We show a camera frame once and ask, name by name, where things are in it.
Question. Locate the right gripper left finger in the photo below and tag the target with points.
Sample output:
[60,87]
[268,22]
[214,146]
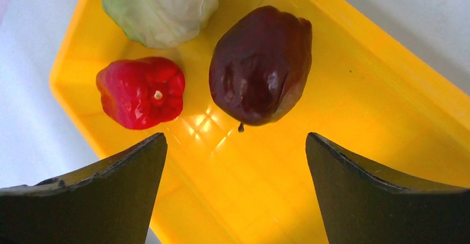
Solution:
[109,201]

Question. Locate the green cabbage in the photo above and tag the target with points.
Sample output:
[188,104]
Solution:
[160,24]

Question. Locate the dark red apple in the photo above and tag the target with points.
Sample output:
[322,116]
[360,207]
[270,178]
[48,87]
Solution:
[260,66]

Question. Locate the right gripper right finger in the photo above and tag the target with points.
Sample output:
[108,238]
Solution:
[363,201]

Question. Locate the yellow plastic tray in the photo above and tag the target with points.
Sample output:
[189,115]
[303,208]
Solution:
[365,92]

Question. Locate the red bell pepper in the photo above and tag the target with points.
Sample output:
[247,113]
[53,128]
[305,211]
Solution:
[141,93]

